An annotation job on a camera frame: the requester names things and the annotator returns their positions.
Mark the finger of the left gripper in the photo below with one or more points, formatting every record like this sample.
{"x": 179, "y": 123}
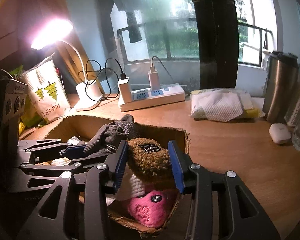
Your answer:
{"x": 37, "y": 172}
{"x": 39, "y": 151}

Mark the white cloth towel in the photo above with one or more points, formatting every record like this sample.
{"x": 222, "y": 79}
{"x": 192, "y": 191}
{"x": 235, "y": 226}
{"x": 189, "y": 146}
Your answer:
{"x": 131, "y": 187}

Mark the white earbuds case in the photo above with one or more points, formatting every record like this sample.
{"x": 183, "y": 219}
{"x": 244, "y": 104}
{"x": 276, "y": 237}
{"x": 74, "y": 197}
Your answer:
{"x": 279, "y": 133}

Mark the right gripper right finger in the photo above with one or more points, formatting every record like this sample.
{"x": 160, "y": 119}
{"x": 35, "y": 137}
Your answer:
{"x": 222, "y": 206}

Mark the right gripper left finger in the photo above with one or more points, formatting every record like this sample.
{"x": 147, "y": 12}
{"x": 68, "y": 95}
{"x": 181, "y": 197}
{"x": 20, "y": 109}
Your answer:
{"x": 75, "y": 204}

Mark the wet wipes pack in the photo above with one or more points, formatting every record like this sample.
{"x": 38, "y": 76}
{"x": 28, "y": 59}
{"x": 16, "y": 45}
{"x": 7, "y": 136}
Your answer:
{"x": 223, "y": 105}

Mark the pink plush toy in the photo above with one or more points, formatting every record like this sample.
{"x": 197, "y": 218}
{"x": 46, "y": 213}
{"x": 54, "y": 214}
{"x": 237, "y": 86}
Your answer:
{"x": 153, "y": 209}

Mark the paper cup bag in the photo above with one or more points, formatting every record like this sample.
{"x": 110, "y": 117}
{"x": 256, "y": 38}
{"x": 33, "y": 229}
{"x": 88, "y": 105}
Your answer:
{"x": 46, "y": 91}

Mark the dark grey glove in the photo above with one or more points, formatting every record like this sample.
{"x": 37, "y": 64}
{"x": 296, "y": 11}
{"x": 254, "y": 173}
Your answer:
{"x": 108, "y": 137}

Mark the cardboard box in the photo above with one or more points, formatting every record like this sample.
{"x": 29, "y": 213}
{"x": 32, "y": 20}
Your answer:
{"x": 79, "y": 129}

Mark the steel travel mug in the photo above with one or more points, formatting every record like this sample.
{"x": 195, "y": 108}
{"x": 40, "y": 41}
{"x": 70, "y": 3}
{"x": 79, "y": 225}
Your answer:
{"x": 283, "y": 74}

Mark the white charger with black cable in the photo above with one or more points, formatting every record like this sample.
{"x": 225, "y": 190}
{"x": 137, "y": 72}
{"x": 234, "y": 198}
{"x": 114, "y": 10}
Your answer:
{"x": 123, "y": 83}

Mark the brown plush toy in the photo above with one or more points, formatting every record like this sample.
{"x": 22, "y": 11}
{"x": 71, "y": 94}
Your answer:
{"x": 149, "y": 161}

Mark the green snack bag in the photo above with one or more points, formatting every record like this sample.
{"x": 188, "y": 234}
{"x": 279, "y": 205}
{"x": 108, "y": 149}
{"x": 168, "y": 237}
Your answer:
{"x": 30, "y": 118}

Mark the hanging dark clothes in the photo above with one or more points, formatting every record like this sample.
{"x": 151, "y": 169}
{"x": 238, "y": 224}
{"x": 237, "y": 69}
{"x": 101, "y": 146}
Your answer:
{"x": 128, "y": 6}

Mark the white power strip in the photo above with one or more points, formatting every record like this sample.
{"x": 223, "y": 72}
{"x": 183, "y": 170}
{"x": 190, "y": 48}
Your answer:
{"x": 145, "y": 98}

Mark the white desk lamp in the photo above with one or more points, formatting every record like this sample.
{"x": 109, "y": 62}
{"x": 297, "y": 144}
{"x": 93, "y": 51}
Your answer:
{"x": 55, "y": 32}

